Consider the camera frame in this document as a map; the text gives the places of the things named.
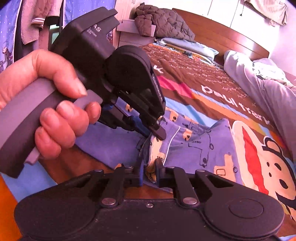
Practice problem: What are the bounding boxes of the hanging pink grey clothes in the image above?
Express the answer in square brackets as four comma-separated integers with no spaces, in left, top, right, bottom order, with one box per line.
[13,0,63,61]

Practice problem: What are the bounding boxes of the white bedside table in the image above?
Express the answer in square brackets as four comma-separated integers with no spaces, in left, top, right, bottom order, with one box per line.
[115,20,156,47]

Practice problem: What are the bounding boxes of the left hand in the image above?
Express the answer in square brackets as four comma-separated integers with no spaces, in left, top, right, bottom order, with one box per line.
[0,49,102,160]

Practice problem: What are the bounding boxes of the blue patterned pajama pants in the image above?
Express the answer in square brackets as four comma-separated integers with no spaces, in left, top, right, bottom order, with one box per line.
[76,99,243,186]

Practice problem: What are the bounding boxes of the blue dotted curtain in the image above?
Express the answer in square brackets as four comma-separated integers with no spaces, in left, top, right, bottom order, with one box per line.
[1,1,116,72]

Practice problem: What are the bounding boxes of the colourful paul frank bedspread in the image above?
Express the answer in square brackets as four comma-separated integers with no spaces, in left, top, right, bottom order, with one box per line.
[1,44,295,240]

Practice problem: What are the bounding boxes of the light blue pillow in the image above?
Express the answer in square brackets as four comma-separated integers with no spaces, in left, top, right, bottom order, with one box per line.
[157,38,219,62]

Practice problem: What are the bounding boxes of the grey rumpled duvet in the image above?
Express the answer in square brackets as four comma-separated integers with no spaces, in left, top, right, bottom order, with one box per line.
[224,50,295,161]

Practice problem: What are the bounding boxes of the dark quilted jacket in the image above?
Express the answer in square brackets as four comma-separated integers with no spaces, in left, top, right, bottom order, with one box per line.
[134,3,195,42]

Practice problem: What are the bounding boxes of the white hanging cloth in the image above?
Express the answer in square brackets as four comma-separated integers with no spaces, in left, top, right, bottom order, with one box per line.
[245,0,288,26]

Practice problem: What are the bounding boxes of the wooden headboard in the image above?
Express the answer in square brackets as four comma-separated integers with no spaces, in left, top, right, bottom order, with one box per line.
[173,9,269,65]

